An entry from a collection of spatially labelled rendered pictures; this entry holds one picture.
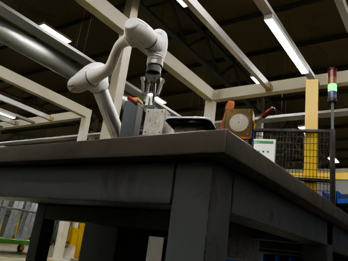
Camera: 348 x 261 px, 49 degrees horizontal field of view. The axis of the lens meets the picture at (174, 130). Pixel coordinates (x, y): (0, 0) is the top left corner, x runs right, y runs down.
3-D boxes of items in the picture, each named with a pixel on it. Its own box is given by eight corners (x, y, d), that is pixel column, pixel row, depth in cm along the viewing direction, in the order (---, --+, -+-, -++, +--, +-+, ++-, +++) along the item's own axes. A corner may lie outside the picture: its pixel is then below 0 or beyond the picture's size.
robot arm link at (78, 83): (81, 70, 219) (92, 63, 231) (58, 81, 227) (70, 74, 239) (92, 90, 223) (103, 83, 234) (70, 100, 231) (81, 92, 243)
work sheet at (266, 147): (274, 176, 297) (275, 139, 307) (245, 175, 305) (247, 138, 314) (274, 177, 299) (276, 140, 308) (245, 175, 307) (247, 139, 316)
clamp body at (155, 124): (153, 196, 148) (165, 109, 159) (126, 193, 152) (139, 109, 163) (159, 198, 155) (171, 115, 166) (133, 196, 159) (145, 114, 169)
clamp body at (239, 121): (254, 203, 135) (260, 108, 146) (216, 200, 139) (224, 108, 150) (257, 207, 143) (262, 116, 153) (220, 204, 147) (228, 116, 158)
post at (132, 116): (123, 195, 163) (139, 100, 176) (107, 194, 165) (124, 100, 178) (130, 198, 170) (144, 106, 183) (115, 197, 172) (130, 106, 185)
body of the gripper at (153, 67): (145, 62, 197) (143, 78, 195) (161, 64, 197) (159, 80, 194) (147, 69, 205) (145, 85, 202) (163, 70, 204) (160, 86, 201)
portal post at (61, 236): (55, 260, 800) (85, 114, 898) (45, 258, 820) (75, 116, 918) (69, 261, 827) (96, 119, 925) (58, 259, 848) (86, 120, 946)
